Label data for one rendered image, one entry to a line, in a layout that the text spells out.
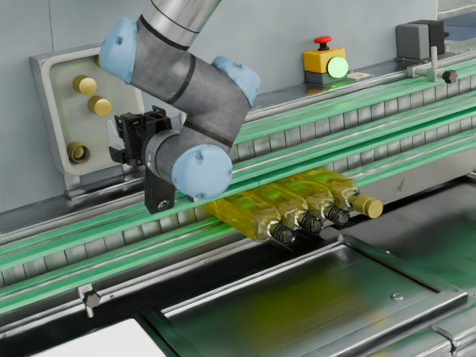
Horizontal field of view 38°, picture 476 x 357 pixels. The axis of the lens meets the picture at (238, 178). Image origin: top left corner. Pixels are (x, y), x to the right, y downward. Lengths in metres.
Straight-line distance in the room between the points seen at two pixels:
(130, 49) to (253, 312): 0.55
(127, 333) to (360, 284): 0.42
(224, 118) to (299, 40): 0.68
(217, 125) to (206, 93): 0.05
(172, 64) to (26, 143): 0.54
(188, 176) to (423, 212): 0.84
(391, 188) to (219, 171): 0.79
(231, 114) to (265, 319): 0.41
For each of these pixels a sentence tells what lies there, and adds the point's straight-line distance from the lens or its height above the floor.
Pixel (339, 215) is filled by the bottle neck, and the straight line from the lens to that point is 1.22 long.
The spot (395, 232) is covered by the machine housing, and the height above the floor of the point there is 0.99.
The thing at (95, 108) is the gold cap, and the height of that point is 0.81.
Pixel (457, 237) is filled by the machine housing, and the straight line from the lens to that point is 1.51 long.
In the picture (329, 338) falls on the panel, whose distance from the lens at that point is 1.13.
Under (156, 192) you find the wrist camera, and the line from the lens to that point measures 1.11.
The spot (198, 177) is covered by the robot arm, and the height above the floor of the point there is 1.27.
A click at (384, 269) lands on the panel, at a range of 1.31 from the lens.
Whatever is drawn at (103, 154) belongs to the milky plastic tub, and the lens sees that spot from 1.36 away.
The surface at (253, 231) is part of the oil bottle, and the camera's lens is 1.22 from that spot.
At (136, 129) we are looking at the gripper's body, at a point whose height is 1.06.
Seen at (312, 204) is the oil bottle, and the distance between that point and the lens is 1.26.
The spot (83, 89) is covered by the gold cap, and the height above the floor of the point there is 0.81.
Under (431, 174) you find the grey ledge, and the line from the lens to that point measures 1.72.
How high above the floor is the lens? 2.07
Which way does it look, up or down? 58 degrees down
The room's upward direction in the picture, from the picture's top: 116 degrees clockwise
